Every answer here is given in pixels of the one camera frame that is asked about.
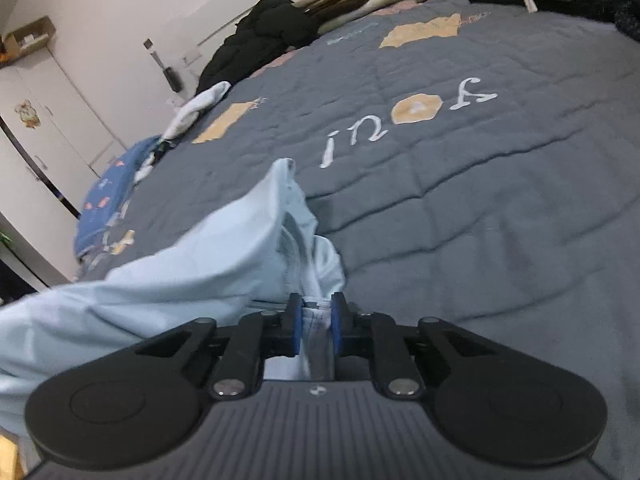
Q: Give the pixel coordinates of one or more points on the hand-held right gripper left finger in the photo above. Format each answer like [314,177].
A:
[297,327]

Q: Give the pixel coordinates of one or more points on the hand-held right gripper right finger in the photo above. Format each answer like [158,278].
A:
[336,327]

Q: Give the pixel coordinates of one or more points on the light blue hooded jacket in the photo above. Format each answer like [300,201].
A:
[200,270]

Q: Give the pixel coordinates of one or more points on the stack of folded dark clothes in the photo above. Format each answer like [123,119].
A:
[627,10]

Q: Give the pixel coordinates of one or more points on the grey printed bed quilt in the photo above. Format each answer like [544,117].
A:
[475,185]

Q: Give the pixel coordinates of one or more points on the blue patterned pillow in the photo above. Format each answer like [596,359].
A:
[105,200]

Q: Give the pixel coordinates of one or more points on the white sweatshirt with black trim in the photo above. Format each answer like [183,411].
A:
[197,107]

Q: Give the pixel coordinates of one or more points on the black hairbrush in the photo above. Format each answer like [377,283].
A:
[170,75]

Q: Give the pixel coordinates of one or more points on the black puffer jacket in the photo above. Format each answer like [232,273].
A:
[255,42]

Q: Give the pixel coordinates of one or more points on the white bed headboard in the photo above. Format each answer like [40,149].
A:
[240,5]

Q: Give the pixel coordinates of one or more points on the cartoon mouse sticker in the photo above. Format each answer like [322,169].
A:
[27,112]

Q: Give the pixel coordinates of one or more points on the small open cardboard box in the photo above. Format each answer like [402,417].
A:
[27,35]

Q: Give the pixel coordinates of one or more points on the white wall socket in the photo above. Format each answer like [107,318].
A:
[191,57]

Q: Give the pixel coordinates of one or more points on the dark wall hook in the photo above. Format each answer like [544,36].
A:
[148,44]

